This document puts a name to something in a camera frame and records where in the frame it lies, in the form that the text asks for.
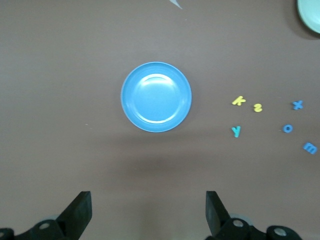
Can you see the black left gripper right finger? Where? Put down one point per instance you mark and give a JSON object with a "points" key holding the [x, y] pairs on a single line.
{"points": [[217, 217]]}

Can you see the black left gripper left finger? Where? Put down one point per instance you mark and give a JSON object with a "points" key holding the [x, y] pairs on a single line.
{"points": [[75, 217]]}

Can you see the teal letter y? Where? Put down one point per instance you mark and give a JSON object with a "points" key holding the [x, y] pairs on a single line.
{"points": [[236, 132]]}

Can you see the yellow letter s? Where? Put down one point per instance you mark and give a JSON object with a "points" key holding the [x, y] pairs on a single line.
{"points": [[258, 107]]}

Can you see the yellow letter k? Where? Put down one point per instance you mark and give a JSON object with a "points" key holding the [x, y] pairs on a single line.
{"points": [[238, 101]]}

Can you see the blue letter o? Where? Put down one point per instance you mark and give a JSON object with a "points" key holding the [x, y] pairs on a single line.
{"points": [[284, 128]]}

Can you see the blue letter m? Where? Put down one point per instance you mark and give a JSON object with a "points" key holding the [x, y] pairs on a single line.
{"points": [[310, 148]]}

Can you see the blue plate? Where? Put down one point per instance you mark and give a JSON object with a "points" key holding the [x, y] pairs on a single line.
{"points": [[156, 97]]}

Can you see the blue letter x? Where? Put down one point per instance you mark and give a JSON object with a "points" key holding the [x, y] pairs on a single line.
{"points": [[297, 105]]}

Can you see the brown paper table cover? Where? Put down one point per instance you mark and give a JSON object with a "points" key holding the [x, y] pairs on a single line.
{"points": [[50, 75]]}

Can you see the grey paper scrap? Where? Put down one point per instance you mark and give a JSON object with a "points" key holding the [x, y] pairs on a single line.
{"points": [[177, 3]]}

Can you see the pale green plate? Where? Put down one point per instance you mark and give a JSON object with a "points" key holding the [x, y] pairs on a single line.
{"points": [[311, 15]]}

